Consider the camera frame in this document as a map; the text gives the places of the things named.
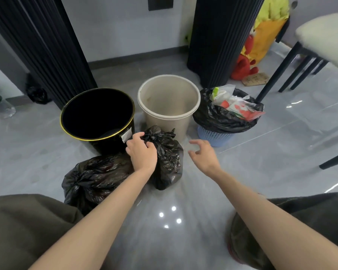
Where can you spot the person's right hand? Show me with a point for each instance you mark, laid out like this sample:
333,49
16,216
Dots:
207,160

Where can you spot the person's left hand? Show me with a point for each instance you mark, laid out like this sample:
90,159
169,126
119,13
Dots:
142,156

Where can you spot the blue mesh plastic bin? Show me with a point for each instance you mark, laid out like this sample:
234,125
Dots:
217,137

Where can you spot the black garbage bag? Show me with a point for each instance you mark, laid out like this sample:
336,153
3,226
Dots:
95,177
211,120
169,165

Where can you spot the black bin with gold rim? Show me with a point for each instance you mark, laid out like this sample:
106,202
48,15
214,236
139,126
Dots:
98,115

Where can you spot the beige plastic bin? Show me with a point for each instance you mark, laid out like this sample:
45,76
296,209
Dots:
169,98

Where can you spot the person's right forearm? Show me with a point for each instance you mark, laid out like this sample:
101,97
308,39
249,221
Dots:
276,219

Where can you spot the person's left forearm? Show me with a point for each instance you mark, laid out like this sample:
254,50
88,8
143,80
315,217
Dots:
95,224

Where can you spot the person's right pink shoe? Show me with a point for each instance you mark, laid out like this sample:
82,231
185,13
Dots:
232,250

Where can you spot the person's left leg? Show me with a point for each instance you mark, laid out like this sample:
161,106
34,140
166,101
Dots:
22,230

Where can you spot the red white snack wrapper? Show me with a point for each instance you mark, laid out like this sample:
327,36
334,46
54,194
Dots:
245,111

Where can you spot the white green plastic packaging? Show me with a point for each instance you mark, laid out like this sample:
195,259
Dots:
221,91

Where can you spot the red plush toy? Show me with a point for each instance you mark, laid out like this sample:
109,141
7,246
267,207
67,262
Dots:
242,67

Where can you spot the small crumpled black bag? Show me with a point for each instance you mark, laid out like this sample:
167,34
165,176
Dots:
38,94

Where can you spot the yellow plush toy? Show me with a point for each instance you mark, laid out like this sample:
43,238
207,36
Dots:
267,33

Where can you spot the large clear water bottle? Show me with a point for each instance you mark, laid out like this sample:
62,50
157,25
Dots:
0,106

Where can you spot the cream cushioned chair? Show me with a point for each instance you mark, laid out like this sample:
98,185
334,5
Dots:
324,33

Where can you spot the black wall outlet panel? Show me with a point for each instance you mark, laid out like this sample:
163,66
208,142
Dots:
160,3

